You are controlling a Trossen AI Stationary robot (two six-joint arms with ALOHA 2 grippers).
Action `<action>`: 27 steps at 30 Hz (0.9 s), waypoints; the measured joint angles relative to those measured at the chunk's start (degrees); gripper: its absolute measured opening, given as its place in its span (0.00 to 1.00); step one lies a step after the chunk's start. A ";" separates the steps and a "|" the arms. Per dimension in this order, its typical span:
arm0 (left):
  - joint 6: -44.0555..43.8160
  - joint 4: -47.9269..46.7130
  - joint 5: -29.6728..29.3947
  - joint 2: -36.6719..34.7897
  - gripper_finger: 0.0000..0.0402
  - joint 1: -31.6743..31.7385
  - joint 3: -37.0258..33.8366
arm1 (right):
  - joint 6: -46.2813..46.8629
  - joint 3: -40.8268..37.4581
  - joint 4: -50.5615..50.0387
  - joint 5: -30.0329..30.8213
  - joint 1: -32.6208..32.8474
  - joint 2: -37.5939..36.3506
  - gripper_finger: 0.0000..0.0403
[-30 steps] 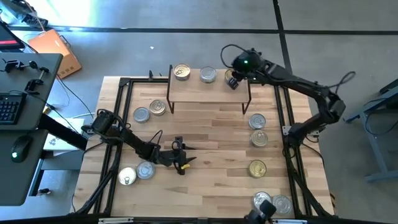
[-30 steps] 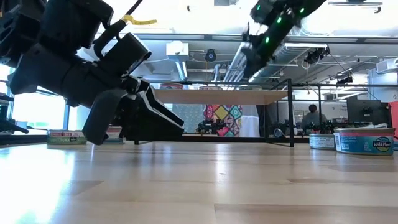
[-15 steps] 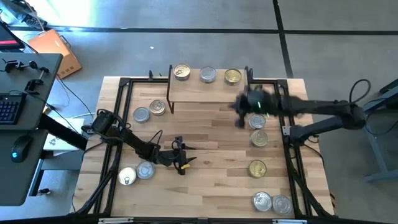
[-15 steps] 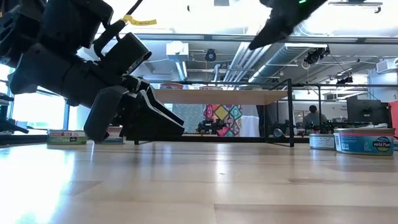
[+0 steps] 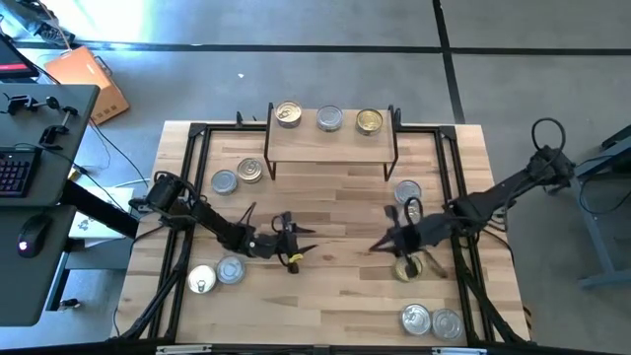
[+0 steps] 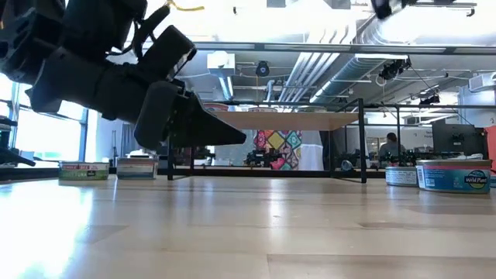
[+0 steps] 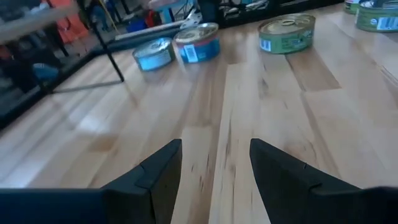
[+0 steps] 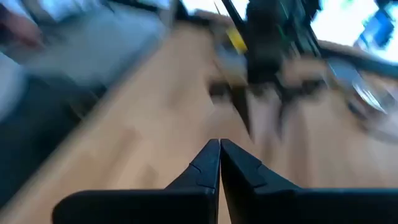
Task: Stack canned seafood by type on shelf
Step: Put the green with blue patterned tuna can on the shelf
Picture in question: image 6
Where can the grey overhead frame bar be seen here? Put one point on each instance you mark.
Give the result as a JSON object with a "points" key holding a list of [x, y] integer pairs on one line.
{"points": [[310, 47]]}

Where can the silver ribbed ventilation duct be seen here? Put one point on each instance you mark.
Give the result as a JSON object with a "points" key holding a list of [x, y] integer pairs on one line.
{"points": [[348, 73]]}

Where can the Bumble Bee light tuna can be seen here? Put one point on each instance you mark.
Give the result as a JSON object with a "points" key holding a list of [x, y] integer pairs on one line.
{"points": [[262, 109], [83, 174]]}

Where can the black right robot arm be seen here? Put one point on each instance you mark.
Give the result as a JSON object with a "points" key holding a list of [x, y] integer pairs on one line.
{"points": [[381, 7]]}

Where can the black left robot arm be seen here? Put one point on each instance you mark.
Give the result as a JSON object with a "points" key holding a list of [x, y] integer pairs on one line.
{"points": [[97, 23]]}

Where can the black stand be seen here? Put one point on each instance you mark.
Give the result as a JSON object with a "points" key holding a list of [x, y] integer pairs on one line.
{"points": [[7, 157]]}

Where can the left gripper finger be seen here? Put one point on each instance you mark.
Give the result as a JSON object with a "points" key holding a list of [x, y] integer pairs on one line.
{"points": [[190, 95], [186, 128]]}

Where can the colourful patchwork panel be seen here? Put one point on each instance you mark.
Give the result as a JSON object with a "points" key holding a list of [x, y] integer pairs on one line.
{"points": [[286, 145]]}

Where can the white fabric panel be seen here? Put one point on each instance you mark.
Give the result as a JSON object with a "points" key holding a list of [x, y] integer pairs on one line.
{"points": [[312, 155]]}

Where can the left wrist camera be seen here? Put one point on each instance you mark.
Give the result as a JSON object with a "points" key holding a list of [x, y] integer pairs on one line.
{"points": [[166, 50]]}

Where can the dark grey curtain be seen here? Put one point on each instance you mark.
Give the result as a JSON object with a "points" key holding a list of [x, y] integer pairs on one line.
{"points": [[128, 143]]}

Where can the green albacore tuna can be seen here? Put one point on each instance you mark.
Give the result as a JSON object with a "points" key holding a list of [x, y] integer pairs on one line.
{"points": [[312, 109]]}

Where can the black ceiling camera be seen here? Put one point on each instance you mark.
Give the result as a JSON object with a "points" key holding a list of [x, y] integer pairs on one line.
{"points": [[262, 69]]}

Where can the grey partition panel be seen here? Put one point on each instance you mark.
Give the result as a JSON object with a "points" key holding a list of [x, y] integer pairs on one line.
{"points": [[232, 155]]}

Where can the blue Wild Planet can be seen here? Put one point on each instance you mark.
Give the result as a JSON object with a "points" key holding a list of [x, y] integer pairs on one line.
{"points": [[453, 178]]}

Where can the black ceiling camera rig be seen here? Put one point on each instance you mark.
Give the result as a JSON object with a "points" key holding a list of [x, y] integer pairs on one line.
{"points": [[393, 69]]}

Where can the can with white label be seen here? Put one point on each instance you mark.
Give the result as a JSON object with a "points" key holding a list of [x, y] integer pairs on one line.
{"points": [[401, 176]]}

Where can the black computer monitor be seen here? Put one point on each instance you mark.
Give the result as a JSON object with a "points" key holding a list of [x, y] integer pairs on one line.
{"points": [[457, 139]]}

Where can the white ceiling fixture box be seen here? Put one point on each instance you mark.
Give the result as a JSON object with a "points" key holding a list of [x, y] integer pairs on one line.
{"points": [[221, 60]]}

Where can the person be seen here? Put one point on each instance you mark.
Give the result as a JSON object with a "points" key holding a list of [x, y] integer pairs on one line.
{"points": [[391, 147]]}

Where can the white wall unit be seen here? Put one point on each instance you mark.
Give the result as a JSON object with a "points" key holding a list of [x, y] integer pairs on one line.
{"points": [[482, 82]]}

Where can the large bright window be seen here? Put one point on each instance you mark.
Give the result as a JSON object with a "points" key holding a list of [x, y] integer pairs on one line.
{"points": [[46, 135]]}

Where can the black background robot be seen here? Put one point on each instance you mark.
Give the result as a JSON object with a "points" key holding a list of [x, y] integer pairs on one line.
{"points": [[261, 157]]}

